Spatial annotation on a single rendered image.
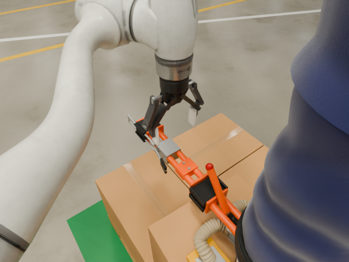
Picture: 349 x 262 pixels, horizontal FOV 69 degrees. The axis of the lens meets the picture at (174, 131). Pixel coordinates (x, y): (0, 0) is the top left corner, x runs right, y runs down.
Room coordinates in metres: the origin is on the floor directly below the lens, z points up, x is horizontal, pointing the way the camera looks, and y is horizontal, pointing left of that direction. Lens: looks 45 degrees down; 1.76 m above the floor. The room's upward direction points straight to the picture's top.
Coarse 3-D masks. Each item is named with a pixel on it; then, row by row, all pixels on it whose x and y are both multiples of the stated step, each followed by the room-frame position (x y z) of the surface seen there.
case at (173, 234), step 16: (240, 192) 0.50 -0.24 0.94; (192, 208) 0.44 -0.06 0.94; (160, 224) 0.38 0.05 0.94; (176, 224) 0.38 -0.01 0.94; (192, 224) 0.38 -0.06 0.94; (160, 240) 0.33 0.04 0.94; (176, 240) 0.33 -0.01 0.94; (192, 240) 0.33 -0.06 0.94; (224, 240) 0.33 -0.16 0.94; (160, 256) 0.30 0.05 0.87; (176, 256) 0.28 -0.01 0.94
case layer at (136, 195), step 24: (216, 120) 1.33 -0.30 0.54; (192, 144) 1.10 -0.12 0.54; (216, 144) 1.10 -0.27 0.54; (240, 144) 1.10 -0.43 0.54; (120, 168) 0.91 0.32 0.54; (144, 168) 0.91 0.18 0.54; (168, 168) 0.91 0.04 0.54; (216, 168) 0.91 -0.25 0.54; (240, 168) 0.91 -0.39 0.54; (120, 192) 0.75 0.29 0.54; (144, 192) 0.75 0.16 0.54; (168, 192) 0.75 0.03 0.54; (120, 216) 0.61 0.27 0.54; (144, 216) 0.61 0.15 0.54; (144, 240) 0.49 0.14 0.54
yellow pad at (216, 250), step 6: (210, 240) 0.32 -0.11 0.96; (210, 246) 0.30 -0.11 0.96; (216, 246) 0.30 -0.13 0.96; (192, 252) 0.28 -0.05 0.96; (216, 252) 0.28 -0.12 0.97; (222, 252) 0.28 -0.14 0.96; (186, 258) 0.27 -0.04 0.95; (192, 258) 0.27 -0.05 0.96; (198, 258) 0.26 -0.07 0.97; (222, 258) 0.26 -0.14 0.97; (228, 258) 0.27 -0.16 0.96
